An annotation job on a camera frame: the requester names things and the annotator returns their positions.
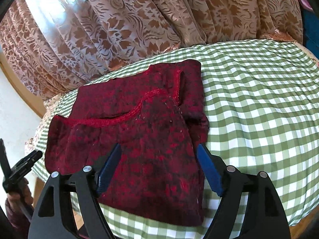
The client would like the brown floral patterned curtain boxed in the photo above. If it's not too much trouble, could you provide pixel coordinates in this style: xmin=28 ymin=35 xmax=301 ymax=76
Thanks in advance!
xmin=1 ymin=0 xmax=303 ymax=100

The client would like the red black knitted garment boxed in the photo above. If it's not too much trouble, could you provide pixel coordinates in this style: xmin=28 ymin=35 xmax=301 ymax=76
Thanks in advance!
xmin=45 ymin=59 xmax=209 ymax=227

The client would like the blue cloth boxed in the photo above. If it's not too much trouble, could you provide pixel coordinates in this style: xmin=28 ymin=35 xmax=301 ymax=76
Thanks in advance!
xmin=302 ymin=9 xmax=319 ymax=58

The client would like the green white checkered bedsheet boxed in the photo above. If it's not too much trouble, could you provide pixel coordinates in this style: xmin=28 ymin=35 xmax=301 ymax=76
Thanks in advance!
xmin=24 ymin=39 xmax=319 ymax=239

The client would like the person's left hand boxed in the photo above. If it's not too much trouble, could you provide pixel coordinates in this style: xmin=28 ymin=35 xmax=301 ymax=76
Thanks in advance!
xmin=7 ymin=178 xmax=33 ymax=211

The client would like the pink cloth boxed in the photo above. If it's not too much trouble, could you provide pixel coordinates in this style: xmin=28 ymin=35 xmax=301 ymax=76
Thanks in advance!
xmin=299 ymin=0 xmax=314 ymax=12

